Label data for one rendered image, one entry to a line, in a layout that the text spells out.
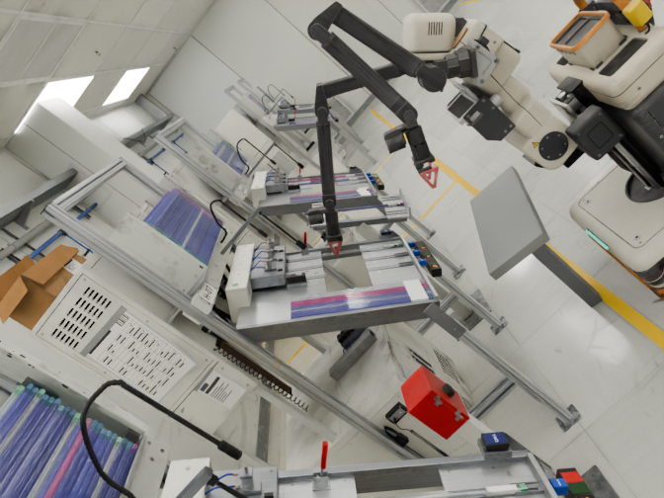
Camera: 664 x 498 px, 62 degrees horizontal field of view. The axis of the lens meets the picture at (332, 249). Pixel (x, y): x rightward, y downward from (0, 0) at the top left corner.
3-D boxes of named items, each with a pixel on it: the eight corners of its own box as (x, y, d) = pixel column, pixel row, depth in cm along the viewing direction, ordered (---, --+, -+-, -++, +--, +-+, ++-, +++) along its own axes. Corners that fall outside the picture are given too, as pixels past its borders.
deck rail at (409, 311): (439, 313, 195) (438, 297, 192) (441, 316, 193) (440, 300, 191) (237, 342, 193) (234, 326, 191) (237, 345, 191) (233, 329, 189)
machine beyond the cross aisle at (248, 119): (372, 146, 749) (260, 48, 697) (380, 157, 672) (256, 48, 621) (306, 220, 779) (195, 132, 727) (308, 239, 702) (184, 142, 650)
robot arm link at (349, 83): (306, 87, 211) (307, 83, 220) (317, 122, 217) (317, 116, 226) (421, 52, 207) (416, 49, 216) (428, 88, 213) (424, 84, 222)
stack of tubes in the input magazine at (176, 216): (223, 222, 244) (172, 185, 237) (207, 266, 197) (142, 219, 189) (206, 243, 247) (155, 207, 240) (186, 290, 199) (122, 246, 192)
